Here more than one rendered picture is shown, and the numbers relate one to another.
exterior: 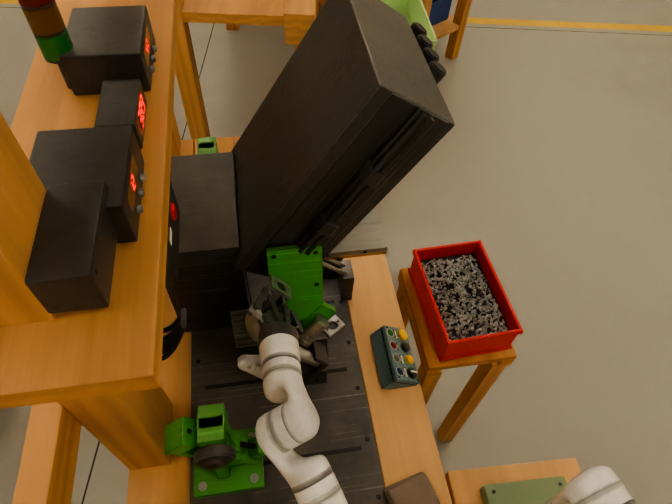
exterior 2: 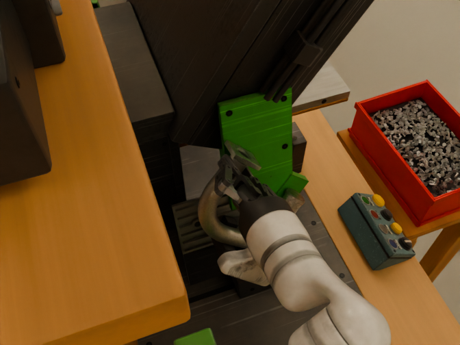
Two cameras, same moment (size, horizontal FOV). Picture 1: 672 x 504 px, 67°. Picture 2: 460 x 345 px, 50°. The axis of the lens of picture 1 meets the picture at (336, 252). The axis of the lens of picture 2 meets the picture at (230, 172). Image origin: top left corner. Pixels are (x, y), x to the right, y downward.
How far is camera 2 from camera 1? 0.40 m
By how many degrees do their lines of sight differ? 5
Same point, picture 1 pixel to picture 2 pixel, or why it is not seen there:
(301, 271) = (265, 130)
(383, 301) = (339, 168)
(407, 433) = (420, 318)
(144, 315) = (124, 181)
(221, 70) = not seen: outside the picture
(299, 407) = (361, 309)
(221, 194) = (130, 51)
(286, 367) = (306, 255)
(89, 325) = (15, 220)
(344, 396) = not seen: hidden behind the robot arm
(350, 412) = not seen: hidden behind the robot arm
